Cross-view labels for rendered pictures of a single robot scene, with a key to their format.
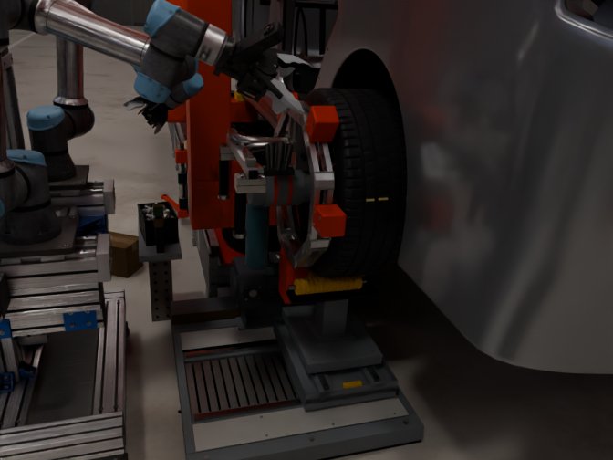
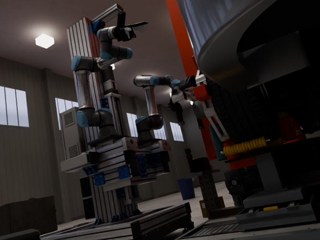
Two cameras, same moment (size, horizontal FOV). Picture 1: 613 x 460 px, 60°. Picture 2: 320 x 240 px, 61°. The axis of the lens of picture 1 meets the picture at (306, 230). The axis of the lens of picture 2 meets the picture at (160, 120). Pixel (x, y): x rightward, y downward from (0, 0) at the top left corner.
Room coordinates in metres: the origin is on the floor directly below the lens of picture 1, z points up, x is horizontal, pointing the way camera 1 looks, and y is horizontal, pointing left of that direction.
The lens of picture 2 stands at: (0.25, -0.95, 0.37)
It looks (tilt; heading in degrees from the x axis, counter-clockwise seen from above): 14 degrees up; 47
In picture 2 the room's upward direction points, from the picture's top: 13 degrees counter-clockwise
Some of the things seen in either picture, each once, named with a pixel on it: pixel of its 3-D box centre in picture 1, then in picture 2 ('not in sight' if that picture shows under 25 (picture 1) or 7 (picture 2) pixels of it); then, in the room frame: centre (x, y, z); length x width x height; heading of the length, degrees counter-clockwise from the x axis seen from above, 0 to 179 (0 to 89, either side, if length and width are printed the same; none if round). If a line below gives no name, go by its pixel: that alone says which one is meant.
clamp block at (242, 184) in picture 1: (250, 182); (179, 97); (1.53, 0.18, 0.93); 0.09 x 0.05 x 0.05; 108
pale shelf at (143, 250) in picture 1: (158, 235); (203, 173); (2.13, 0.65, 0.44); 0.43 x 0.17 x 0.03; 18
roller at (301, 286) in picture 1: (327, 284); (244, 146); (1.67, -0.09, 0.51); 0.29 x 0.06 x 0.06; 108
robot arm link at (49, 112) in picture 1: (48, 128); (142, 124); (1.77, 0.90, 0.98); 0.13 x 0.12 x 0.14; 170
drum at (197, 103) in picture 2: (278, 185); (209, 105); (1.73, 0.11, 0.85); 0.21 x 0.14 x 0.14; 108
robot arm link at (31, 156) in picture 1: (20, 175); (104, 117); (1.29, 0.75, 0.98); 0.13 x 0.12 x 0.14; 176
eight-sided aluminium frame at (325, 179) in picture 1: (298, 184); (219, 102); (1.76, 0.04, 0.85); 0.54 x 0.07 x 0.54; 18
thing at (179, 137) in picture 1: (192, 180); not in sight; (3.33, 0.78, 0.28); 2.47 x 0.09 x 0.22; 18
